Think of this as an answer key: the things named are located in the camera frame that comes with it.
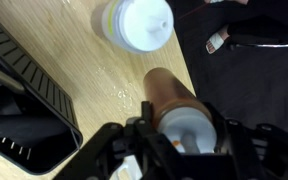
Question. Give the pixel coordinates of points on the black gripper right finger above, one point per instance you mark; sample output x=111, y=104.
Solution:
x=219, y=123

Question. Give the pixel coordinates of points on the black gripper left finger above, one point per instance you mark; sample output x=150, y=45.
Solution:
x=146, y=113

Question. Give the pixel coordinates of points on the brown sauce bottle white cap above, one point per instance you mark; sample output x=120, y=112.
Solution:
x=178, y=114

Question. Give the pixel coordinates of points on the brown squeeze bottle white cap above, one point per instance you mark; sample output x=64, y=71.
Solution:
x=138, y=26

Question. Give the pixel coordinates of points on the person's foot in sandal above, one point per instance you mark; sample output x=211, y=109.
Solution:
x=217, y=40

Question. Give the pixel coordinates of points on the black utensil caddy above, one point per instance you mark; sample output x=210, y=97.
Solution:
x=38, y=127

